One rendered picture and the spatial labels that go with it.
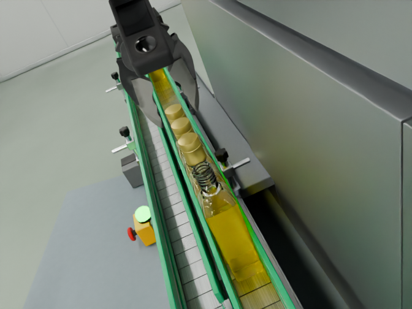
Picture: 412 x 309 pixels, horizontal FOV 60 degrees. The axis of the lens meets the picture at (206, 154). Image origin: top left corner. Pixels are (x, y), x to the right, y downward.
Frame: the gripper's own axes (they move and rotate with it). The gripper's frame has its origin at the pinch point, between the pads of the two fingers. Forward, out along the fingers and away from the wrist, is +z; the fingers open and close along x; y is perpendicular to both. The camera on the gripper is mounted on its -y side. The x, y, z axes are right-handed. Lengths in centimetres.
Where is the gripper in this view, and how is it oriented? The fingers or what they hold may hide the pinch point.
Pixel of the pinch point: (177, 114)
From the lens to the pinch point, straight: 54.5
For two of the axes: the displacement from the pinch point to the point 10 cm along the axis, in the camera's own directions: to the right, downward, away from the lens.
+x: -9.1, 4.2, -0.3
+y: -2.7, -5.2, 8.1
